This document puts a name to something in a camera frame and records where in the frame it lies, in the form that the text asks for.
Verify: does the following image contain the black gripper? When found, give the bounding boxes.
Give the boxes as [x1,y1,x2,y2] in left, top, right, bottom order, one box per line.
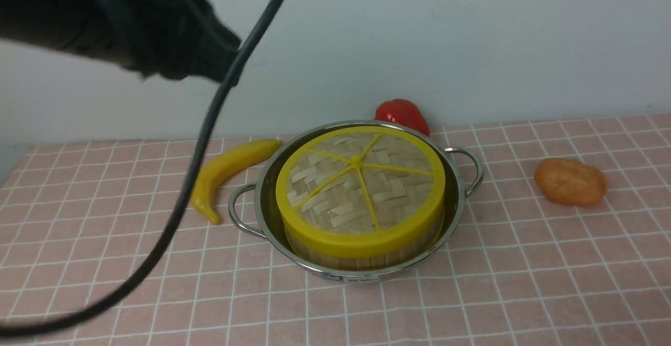
[125,0,242,83]

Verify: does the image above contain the yellow-rimmed bamboo steamer lid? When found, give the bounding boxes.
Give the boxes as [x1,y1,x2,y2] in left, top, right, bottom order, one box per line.
[275,125,447,224]

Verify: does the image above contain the yellow-rimmed bamboo steamer basket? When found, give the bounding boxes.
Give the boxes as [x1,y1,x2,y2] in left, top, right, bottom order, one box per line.
[284,211,444,271]

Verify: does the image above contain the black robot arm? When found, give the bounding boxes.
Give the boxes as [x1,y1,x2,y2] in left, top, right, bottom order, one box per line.
[1,0,242,83]

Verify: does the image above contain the stainless steel pot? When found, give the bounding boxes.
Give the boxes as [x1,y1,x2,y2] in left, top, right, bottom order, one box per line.
[229,121,484,284]

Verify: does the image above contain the yellow plastic banana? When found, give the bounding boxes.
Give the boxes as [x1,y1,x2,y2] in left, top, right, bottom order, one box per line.
[191,139,283,225]

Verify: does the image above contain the red plastic bell pepper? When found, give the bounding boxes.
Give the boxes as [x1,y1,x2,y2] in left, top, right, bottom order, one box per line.
[374,99,430,136]

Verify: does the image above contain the orange-brown plastic potato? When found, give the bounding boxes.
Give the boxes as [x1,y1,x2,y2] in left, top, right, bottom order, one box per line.
[534,158,608,207]

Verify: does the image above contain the black cable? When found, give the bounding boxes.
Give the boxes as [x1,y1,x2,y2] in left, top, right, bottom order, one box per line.
[0,0,297,338]

